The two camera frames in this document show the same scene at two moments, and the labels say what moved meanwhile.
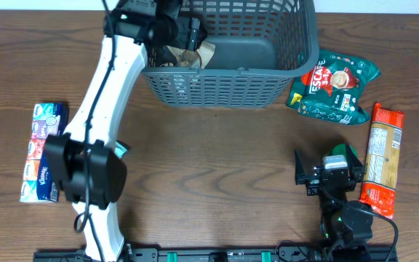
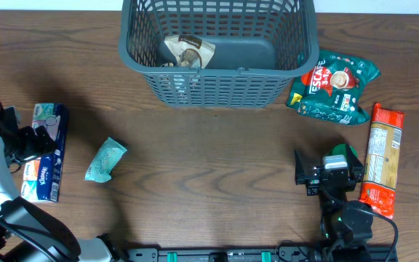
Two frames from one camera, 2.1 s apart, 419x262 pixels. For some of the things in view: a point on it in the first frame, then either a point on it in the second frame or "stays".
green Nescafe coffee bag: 331,90 stays
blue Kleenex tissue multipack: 49,118 stays
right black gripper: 315,175 stays
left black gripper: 193,33 -> 35,142
